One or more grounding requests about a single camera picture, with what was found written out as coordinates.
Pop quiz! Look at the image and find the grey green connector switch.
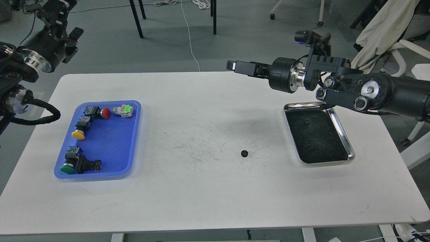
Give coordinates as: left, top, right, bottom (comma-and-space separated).
112, 104, 134, 118

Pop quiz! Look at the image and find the green push button switch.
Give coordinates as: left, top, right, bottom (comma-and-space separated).
60, 147, 82, 174

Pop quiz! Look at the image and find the silver metal tray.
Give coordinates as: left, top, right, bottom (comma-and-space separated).
284, 101, 356, 166

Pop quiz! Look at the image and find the black cable on floor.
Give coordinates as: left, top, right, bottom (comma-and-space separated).
10, 0, 61, 44

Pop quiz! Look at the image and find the black switch block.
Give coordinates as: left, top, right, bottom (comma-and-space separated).
76, 155, 102, 174

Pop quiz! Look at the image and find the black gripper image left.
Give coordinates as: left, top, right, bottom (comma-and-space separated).
17, 0, 84, 73

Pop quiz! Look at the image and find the white chair with beige cloth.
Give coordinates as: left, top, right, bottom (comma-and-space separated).
352, 0, 429, 170

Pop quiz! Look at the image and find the white cable on floor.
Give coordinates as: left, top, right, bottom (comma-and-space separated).
60, 0, 211, 72

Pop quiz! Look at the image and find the red push button switch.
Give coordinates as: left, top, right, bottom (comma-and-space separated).
83, 106, 111, 119

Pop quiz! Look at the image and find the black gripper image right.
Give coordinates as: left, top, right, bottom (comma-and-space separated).
227, 57, 306, 93

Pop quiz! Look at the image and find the yellow push button switch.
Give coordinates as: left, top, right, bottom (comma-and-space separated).
71, 115, 94, 140

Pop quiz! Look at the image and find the black table legs background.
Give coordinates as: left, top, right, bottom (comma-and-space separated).
129, 0, 217, 39

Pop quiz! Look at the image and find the blue plastic tray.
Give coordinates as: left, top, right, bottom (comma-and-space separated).
54, 100, 141, 181

